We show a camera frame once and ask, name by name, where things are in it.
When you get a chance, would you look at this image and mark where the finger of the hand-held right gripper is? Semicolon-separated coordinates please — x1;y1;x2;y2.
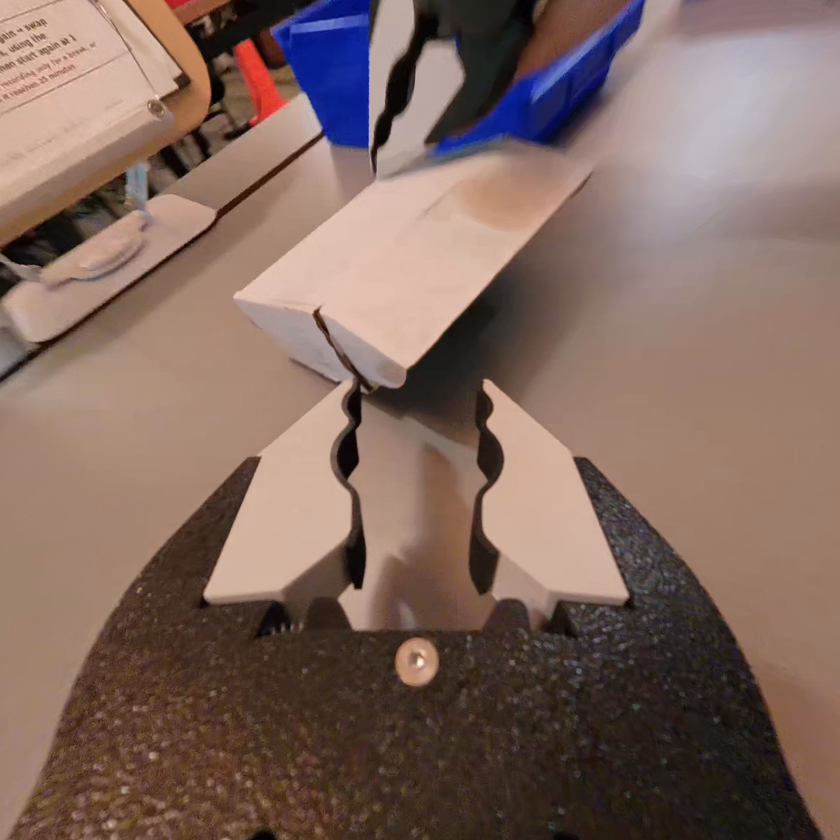
425;0;534;143
367;0;468;179

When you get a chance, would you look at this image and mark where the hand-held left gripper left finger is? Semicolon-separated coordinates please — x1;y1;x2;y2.
202;379;366;618

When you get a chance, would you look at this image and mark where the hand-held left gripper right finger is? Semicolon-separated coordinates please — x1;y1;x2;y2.
470;378;632;619

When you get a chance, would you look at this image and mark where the blue plastic bin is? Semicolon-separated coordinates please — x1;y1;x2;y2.
271;0;647;148

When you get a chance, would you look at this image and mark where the white cardboard box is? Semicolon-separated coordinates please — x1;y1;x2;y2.
233;141;595;391

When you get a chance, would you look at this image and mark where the grey desk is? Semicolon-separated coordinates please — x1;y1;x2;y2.
0;0;840;840

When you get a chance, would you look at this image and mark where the orange cone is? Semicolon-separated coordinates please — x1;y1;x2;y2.
233;39;290;129

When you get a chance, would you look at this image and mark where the adjoining grey table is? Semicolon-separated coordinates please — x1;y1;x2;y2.
0;92;326;385

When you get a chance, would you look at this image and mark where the instruction sheet on stand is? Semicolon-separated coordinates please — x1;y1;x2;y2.
0;0;212;249

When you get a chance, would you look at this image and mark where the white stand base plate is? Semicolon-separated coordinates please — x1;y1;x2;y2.
0;164;217;343

